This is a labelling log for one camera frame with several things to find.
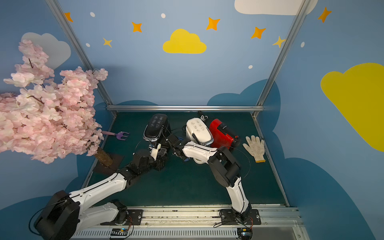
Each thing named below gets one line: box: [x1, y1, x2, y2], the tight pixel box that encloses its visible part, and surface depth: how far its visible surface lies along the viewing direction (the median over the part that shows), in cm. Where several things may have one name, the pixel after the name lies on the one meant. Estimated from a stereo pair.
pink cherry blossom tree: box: [0, 39, 113, 167], surface depth 53 cm
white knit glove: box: [242, 135, 266, 163], surface depth 104 cm
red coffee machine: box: [209, 118, 241, 149], surface depth 88 cm
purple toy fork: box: [101, 131, 130, 141], surface depth 109 cm
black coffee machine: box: [143, 113, 172, 145], surface depth 84 cm
